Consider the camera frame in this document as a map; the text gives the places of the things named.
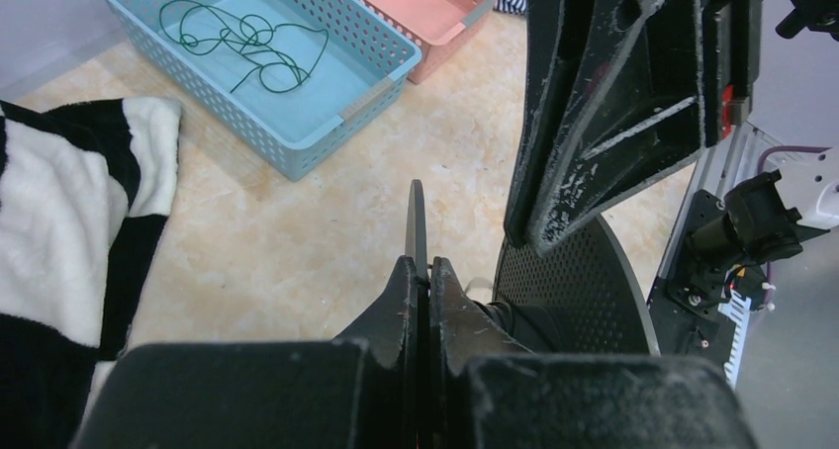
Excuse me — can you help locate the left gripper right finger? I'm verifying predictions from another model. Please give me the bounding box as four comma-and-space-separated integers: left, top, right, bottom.
428, 257, 758, 448

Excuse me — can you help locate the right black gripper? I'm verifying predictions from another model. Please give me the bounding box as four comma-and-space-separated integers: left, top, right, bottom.
504, 0, 838, 255

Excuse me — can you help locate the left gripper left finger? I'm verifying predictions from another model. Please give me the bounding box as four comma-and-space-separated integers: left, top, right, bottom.
74, 256, 419, 448

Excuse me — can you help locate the black cable spool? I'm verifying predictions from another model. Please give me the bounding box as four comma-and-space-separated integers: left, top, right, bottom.
404, 178, 661, 449

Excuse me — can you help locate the pink plastic basket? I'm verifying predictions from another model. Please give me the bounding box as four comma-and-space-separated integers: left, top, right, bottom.
362, 0, 498, 85

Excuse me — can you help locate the blue plastic basket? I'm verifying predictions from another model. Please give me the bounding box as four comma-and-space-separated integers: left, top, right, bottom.
106, 0, 421, 181

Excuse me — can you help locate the black white checkered blanket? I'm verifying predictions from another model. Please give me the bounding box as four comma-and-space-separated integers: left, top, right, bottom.
1, 97, 183, 448

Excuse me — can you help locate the aluminium front frame rail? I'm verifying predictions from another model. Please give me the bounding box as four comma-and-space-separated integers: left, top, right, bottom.
662, 124, 775, 313

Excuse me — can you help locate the black cable in blue basket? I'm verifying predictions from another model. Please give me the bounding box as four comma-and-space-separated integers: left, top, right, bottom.
157, 0, 331, 96

